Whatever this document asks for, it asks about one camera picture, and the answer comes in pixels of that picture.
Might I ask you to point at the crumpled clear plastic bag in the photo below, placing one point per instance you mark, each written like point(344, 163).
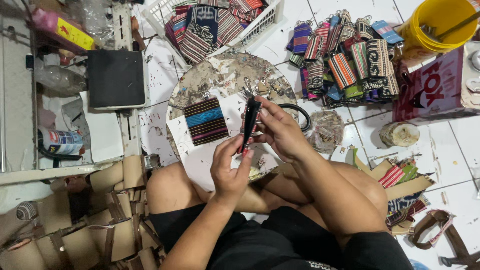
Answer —
point(95, 17)

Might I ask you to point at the person's black shorts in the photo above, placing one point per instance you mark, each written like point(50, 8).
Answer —
point(270, 243)

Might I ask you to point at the person's left leg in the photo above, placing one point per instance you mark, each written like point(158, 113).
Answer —
point(168, 187)

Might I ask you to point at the clear plastic blister tray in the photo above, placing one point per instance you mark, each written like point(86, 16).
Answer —
point(473, 75)

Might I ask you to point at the heap of fabric and cardboard scraps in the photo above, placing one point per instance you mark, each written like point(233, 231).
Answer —
point(403, 183)

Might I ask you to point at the pile of woven key pouches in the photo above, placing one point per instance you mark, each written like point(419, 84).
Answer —
point(348, 63)

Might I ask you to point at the red cardboard box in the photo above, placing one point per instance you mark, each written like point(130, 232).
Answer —
point(431, 90)

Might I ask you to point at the glue can with label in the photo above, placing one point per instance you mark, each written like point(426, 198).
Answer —
point(62, 141)

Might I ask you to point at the round worn work board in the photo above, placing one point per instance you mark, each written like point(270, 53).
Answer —
point(225, 75)

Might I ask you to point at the clear bag of metal fittings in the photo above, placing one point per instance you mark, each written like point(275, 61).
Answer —
point(325, 131)

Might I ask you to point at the white low table frame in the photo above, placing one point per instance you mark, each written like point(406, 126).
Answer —
point(123, 131)

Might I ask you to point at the person's left hand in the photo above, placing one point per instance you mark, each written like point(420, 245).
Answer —
point(228, 176)

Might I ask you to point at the white basket of woven fabric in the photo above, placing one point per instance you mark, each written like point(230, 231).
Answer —
point(210, 26)

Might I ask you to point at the person's right leg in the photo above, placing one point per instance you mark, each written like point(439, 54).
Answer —
point(360, 187)

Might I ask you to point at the black rubber loop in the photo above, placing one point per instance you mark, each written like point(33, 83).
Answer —
point(305, 114)

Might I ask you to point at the yellow plastic bucket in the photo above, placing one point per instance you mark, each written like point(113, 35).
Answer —
point(423, 33)

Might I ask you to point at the person's leg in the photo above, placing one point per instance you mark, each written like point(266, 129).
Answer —
point(360, 187)
point(168, 187)

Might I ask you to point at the person's right hand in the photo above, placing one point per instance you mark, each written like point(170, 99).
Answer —
point(288, 133)

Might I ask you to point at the heap of metal key rings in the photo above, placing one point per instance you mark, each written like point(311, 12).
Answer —
point(268, 87)

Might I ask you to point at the stick in bucket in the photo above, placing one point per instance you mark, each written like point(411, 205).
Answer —
point(455, 27)

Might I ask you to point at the clear plastic bottle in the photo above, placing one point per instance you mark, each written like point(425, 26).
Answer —
point(60, 78)

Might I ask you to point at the pink and yellow packet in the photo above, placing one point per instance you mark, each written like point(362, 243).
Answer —
point(62, 32)

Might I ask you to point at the glue-stained tape roll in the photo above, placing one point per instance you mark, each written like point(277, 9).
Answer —
point(399, 134)

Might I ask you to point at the red striped woven key pouch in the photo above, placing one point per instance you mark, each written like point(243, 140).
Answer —
point(249, 120)

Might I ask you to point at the black square pad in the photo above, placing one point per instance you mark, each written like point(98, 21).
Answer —
point(116, 78)

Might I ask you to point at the blue banded woven key pouch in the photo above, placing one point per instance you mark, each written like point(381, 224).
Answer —
point(205, 120)

